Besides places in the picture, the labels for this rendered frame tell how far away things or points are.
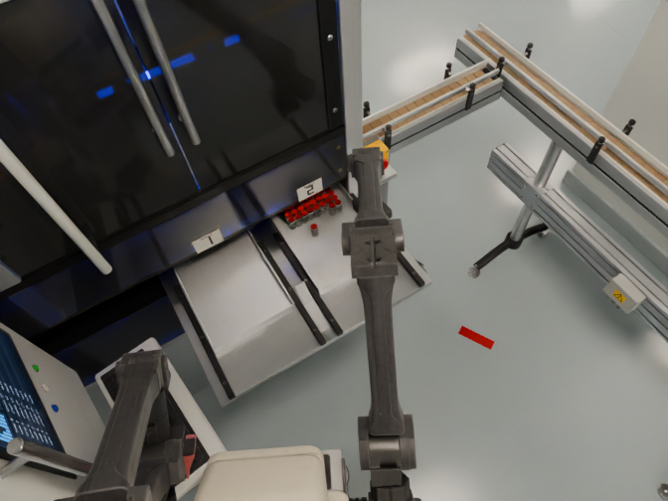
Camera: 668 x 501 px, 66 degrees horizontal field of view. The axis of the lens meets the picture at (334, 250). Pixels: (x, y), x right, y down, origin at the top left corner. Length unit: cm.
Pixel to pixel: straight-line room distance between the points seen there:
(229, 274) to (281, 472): 83
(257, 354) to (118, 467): 78
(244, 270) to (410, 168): 158
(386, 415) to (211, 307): 78
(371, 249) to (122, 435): 46
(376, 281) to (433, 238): 187
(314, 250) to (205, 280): 35
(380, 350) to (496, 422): 152
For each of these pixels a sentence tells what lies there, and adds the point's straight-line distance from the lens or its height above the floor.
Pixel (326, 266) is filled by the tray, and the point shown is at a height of 88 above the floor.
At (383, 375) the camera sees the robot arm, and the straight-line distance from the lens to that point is 90.
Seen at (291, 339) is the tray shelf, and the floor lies 88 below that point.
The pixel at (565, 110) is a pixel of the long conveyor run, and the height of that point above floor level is 96.
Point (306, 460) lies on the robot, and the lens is 92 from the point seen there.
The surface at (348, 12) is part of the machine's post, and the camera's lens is 126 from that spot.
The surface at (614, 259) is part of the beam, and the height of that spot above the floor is 55.
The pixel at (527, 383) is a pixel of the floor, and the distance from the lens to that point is 245.
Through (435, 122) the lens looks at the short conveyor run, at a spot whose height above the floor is 89.
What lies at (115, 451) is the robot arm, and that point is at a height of 154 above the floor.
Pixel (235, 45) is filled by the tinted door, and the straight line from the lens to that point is 116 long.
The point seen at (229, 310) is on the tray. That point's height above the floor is 88.
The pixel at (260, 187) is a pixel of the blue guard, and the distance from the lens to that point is 145.
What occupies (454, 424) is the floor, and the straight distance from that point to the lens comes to 233.
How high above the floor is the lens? 224
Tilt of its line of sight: 58 degrees down
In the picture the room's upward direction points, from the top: 6 degrees counter-clockwise
